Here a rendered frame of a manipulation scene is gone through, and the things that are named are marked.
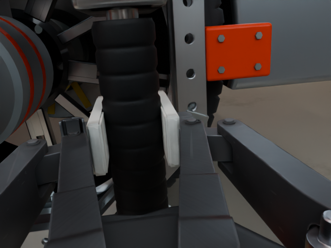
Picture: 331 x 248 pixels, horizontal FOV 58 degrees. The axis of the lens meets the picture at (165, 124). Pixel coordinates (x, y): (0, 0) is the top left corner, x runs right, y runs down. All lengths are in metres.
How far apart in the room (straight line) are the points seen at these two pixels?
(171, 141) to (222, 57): 0.26
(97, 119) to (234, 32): 0.28
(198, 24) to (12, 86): 0.23
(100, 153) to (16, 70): 0.17
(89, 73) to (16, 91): 0.21
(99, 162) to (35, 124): 0.38
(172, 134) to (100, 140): 0.04
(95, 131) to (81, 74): 0.35
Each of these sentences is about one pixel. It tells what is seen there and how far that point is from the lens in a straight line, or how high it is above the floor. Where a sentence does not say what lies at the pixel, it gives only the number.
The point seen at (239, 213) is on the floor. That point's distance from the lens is 1.56.
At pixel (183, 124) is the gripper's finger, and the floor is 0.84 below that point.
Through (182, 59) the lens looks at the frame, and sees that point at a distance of 0.39.
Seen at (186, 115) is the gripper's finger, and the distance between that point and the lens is 0.18.
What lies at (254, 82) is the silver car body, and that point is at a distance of 0.70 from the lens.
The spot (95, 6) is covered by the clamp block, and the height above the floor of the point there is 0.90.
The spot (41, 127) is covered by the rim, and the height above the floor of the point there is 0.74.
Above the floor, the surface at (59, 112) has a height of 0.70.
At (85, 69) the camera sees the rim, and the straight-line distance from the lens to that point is 0.50.
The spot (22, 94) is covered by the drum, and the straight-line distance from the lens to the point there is 0.31.
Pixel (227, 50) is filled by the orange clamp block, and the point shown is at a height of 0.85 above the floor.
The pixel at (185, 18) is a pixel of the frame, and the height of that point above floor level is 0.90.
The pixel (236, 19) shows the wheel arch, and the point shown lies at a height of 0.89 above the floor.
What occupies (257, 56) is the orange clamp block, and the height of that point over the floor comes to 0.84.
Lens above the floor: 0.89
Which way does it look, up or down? 18 degrees down
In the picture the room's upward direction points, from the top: 4 degrees counter-clockwise
